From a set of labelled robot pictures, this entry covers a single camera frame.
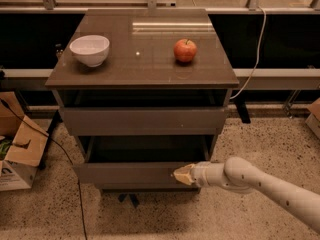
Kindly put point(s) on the white ceramic bowl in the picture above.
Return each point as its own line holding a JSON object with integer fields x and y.
{"x": 90, "y": 50}

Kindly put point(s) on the open cardboard box left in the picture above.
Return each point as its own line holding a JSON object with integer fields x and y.
{"x": 23, "y": 143}

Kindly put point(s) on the grey top drawer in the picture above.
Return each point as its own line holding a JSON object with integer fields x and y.
{"x": 143, "y": 121}

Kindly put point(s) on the cardboard box right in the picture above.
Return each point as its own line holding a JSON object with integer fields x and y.
{"x": 313, "y": 120}

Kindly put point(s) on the grey drawer cabinet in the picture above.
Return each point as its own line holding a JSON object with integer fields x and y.
{"x": 141, "y": 70}

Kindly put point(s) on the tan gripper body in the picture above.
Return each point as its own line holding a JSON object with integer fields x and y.
{"x": 199, "y": 175}

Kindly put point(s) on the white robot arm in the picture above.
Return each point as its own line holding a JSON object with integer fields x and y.
{"x": 240, "y": 176}

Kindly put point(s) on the red apple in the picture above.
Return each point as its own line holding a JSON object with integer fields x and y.
{"x": 184, "y": 50}

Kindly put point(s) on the grey drawer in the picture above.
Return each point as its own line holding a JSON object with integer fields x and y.
{"x": 140, "y": 162}
{"x": 143, "y": 121}

